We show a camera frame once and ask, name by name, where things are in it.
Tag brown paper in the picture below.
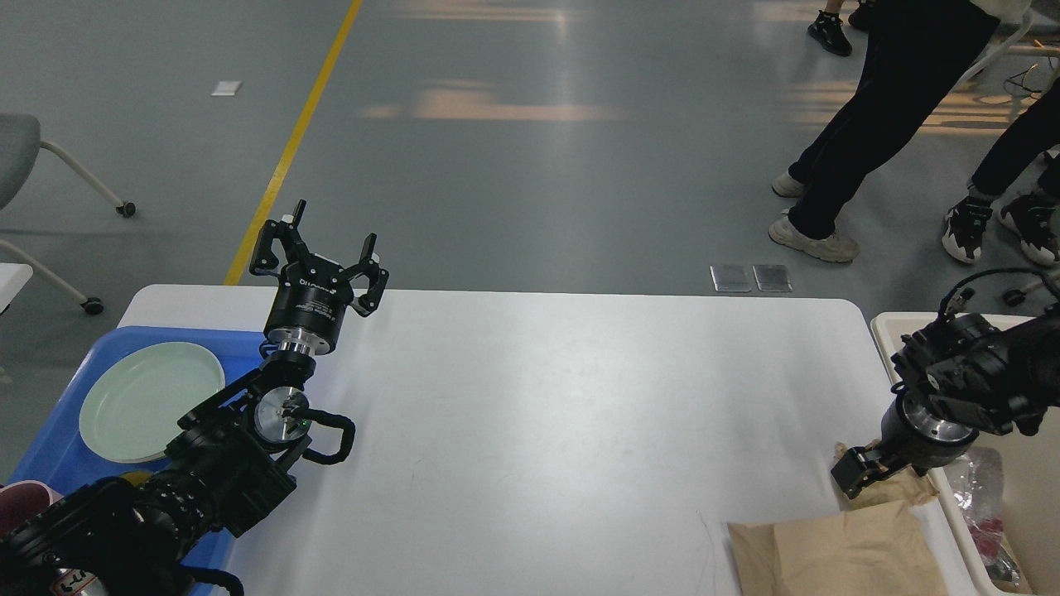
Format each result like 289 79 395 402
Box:
832 442 940 509

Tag small red wrapper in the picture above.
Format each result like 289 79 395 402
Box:
969 518 1005 559

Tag white chair frame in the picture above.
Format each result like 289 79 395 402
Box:
953 6 1059 91

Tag metal floor socket plates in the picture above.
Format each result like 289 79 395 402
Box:
709 264 793 294

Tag brown paper bag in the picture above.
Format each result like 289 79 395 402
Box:
728 502 949 595

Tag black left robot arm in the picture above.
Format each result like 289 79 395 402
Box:
2 201 389 595

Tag pink mug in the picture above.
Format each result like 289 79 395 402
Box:
1 479 63 539

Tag light green plate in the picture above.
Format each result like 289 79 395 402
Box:
80 341 226 464

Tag walking person in black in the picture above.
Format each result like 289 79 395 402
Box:
769 1 1030 263

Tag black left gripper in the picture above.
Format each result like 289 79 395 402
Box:
248 199 389 355

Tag grey office chair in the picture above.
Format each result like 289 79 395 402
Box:
0 113 137 315

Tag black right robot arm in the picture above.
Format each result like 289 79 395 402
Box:
831 276 1059 499

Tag seated person black sneakers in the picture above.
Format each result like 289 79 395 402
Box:
942 83 1060 267

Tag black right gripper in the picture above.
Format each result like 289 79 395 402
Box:
831 392 981 499

